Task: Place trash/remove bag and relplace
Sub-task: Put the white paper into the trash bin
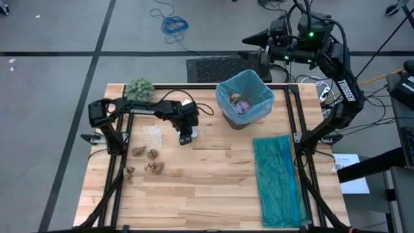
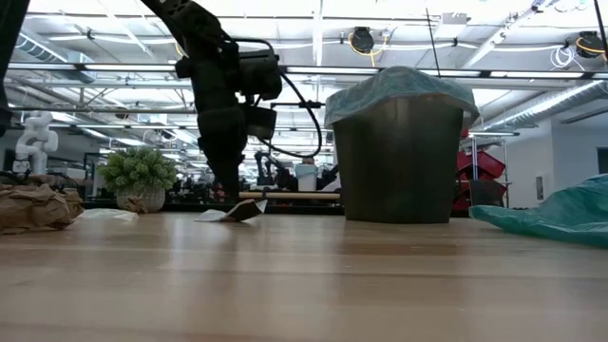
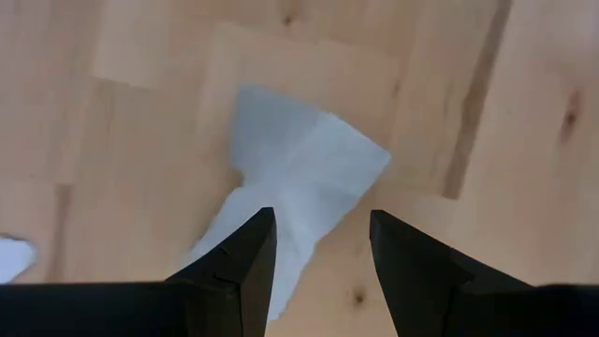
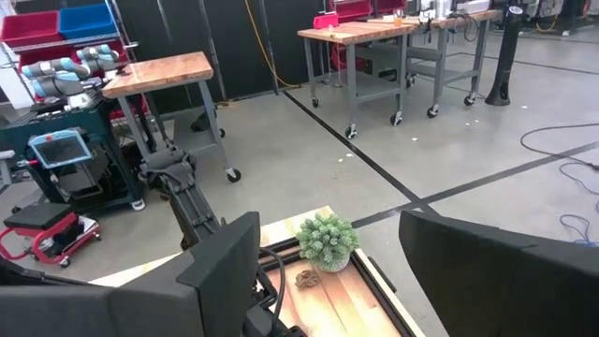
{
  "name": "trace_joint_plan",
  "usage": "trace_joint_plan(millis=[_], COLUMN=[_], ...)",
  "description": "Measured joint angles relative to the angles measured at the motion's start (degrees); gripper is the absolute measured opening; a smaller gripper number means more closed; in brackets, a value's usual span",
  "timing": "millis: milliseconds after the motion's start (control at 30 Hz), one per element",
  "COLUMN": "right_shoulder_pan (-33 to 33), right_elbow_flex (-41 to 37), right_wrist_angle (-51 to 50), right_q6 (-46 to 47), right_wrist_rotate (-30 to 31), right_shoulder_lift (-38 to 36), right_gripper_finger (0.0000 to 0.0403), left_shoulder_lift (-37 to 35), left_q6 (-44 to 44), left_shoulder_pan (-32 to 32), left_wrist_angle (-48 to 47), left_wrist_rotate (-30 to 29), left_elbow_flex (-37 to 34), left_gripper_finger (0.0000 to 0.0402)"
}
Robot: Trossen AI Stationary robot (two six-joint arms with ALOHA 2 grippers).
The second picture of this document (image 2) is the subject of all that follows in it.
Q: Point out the green artificial potted plant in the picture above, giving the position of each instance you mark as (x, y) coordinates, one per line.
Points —
(138, 173)

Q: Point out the silver ventilation duct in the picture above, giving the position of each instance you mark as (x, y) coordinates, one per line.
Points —
(546, 102)

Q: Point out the black workshop robot arm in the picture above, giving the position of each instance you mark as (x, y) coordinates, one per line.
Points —
(271, 171)

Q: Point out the dark grey trash bin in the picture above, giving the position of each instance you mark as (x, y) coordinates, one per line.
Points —
(396, 166)

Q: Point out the red storage bin rack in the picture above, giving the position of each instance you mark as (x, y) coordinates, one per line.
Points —
(484, 164)

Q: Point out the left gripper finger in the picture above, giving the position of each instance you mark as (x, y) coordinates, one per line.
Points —
(218, 176)
(235, 180)

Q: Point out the black stand pole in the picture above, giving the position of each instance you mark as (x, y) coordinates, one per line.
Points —
(602, 19)

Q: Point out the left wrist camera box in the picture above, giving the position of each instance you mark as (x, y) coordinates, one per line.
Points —
(261, 122)

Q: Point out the long ceiling light bar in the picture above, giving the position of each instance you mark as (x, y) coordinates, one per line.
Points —
(332, 70)

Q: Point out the white bucket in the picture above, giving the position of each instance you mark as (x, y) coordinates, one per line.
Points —
(306, 178)

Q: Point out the black aluminium cross rail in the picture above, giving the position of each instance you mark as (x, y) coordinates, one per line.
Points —
(285, 207)

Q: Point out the brown paper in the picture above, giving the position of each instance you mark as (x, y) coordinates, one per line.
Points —
(69, 206)
(135, 204)
(24, 209)

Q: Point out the clear plastic wrapper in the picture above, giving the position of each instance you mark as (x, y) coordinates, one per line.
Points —
(107, 214)

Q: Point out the white robot figure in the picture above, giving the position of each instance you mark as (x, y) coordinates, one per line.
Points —
(35, 138)

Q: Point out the teal trash bag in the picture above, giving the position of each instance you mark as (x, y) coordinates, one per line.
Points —
(560, 214)

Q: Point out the wooden workbench top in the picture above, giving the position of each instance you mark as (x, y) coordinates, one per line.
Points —
(290, 195)

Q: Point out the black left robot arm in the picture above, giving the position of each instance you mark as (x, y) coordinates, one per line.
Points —
(209, 71)

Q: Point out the light blue trash bag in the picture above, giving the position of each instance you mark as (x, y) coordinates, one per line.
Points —
(394, 88)

